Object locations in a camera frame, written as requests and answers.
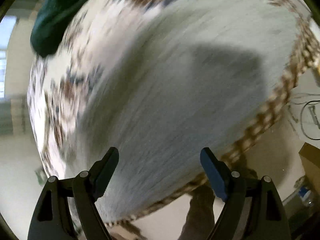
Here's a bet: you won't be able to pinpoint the grey fleece pants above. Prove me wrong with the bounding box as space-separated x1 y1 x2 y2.
75 0 311 224

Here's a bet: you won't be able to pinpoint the person's grey trouser legs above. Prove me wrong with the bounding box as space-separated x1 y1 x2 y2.
178 184 215 240

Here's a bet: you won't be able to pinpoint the black cable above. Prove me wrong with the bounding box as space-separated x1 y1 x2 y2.
287 93 320 140

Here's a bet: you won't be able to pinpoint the floral bed blanket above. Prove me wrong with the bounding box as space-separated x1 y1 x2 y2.
28 0 319 226

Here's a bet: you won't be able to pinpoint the brown cardboard box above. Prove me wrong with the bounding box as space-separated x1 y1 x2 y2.
299 142 320 194

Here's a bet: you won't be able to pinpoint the dark green plush blanket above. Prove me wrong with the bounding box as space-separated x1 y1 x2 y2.
30 0 88 58

